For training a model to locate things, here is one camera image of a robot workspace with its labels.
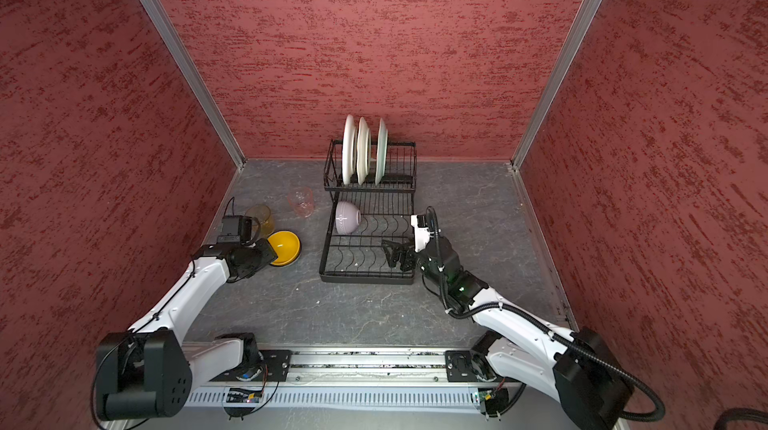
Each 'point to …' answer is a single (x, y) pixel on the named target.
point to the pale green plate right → (381, 152)
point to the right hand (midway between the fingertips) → (392, 246)
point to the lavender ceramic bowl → (348, 217)
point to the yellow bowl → (287, 247)
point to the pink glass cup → (301, 199)
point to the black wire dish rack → (357, 259)
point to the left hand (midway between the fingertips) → (270, 262)
